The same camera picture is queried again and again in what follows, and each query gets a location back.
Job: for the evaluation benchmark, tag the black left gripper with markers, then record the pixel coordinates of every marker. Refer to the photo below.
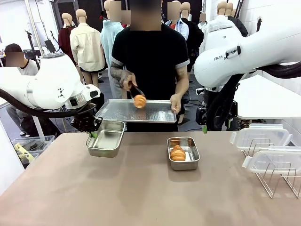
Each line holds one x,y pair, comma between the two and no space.
84,122

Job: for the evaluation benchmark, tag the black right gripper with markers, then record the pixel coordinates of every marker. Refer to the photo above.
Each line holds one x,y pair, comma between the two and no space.
201,116

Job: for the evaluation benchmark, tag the steel rectangular food container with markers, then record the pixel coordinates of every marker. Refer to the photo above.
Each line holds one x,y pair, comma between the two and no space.
103,151
183,166

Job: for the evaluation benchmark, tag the golden croissant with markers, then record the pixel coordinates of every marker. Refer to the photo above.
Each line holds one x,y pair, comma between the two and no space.
177,153
140,101

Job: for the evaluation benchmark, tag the black serving tongs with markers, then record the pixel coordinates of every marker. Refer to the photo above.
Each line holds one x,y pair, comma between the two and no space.
135,90

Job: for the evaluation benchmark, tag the perforated metal baking tray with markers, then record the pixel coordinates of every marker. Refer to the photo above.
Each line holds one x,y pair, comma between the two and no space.
152,114

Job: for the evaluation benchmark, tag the clear plastic clip lid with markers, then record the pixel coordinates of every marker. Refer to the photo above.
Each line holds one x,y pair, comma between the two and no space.
258,134
277,160

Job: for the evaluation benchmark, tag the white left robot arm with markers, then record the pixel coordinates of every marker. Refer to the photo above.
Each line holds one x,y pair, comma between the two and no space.
47,89

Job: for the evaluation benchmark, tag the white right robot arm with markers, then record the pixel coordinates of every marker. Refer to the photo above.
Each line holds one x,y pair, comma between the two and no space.
235,47

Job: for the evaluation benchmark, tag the person's left forearm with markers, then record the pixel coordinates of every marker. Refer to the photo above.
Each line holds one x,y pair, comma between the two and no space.
182,82

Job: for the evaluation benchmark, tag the tattooed right forearm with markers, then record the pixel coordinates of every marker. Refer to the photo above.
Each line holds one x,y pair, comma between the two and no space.
117,71

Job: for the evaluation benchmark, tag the person's left hand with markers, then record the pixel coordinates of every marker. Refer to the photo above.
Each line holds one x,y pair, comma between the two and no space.
176,103

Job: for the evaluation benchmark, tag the person's right hand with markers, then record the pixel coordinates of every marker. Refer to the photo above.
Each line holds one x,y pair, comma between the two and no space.
127,82

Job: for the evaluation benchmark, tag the clear plastic storage bin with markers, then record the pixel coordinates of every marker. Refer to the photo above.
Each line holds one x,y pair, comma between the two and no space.
35,141

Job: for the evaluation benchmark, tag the white side table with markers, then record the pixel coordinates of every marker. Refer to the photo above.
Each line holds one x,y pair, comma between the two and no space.
270,99

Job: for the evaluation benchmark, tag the small clear storage bin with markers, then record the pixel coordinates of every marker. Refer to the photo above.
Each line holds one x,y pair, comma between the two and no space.
30,160

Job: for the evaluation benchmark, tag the mannequin in cream jacket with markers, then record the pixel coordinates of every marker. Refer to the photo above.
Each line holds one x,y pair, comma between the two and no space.
87,47

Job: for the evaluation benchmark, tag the mannequin in black clothes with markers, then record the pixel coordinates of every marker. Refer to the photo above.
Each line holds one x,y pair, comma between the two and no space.
195,37

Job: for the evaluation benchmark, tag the seated person in white shirt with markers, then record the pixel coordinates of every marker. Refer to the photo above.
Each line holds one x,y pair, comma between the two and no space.
30,68

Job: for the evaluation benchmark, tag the person in black t-shirt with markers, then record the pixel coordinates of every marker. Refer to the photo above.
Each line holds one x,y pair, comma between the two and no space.
150,58

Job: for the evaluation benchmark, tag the mannequin in light blue fleece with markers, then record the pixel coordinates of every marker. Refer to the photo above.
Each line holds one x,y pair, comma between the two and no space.
108,40

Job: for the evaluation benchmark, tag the mannequin in maroon dress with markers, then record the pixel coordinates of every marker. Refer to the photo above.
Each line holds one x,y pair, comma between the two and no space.
64,40

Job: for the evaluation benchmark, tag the black tablet on stand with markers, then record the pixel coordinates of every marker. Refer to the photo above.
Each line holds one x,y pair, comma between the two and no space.
49,46

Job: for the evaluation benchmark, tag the mannequin in black jacket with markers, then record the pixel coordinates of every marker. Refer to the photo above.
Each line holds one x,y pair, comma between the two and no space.
242,27

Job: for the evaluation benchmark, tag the mannequin in blue shirt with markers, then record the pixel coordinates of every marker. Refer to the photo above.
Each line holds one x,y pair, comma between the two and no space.
183,29

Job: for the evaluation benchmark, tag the black tripod stand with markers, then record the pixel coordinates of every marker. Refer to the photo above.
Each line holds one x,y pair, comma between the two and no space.
31,44

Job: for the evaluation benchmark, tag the tall black light stand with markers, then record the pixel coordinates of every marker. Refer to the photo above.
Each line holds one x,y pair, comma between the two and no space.
259,23

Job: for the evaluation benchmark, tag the mannequin in white shirt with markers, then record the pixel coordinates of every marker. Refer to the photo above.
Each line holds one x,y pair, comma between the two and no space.
222,8

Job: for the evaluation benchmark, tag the slanted metal pole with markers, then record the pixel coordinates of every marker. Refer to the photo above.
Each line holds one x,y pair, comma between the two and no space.
34,26

